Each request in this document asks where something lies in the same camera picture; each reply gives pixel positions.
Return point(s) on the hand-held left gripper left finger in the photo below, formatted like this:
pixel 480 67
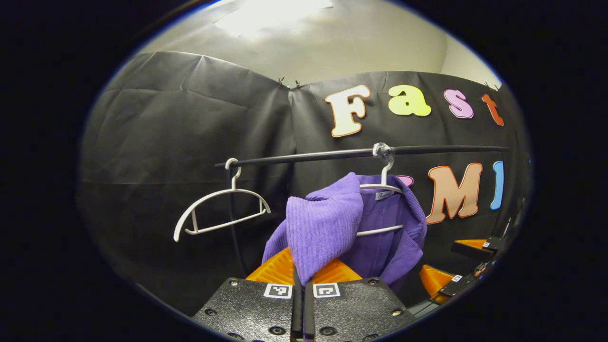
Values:
pixel 297 313

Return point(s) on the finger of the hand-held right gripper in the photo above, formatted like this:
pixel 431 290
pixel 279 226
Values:
pixel 434 280
pixel 475 251

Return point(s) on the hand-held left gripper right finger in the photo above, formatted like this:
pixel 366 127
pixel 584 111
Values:
pixel 309 313

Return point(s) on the white plastic hanger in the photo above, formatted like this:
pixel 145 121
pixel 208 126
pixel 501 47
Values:
pixel 380 230
pixel 232 190

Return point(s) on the purple ribbed shirt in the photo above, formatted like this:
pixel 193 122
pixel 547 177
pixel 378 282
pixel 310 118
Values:
pixel 323 223

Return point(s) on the black clothes rack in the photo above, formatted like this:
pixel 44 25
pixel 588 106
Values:
pixel 323 155

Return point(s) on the clear tape wrap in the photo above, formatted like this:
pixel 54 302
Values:
pixel 383 151

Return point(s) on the black backdrop cloth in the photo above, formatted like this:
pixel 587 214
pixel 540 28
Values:
pixel 152 142

